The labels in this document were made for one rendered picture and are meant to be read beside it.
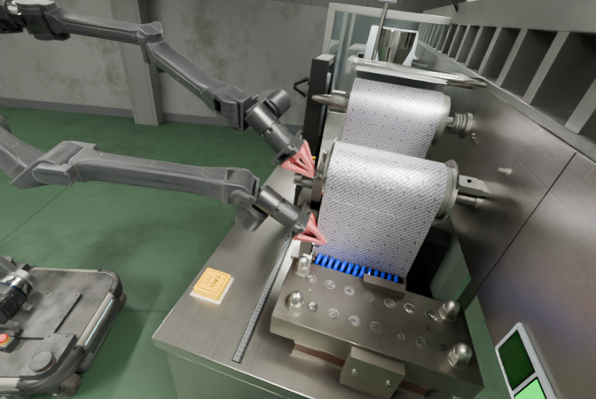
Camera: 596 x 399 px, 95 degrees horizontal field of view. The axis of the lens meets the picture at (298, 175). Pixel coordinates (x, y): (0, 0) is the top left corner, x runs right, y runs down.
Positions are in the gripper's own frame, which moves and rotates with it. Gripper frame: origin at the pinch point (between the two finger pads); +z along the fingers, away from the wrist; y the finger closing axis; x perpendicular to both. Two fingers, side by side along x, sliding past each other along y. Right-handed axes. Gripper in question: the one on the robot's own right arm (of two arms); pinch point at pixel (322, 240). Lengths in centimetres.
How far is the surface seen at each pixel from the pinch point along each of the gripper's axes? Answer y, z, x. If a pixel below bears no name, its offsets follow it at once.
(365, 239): 0.3, 6.6, 8.4
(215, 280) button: 9.7, -14.8, -25.0
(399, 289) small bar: 5.8, 18.2, 7.0
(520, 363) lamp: 24.8, 20.4, 24.8
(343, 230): 0.3, 1.2, 6.7
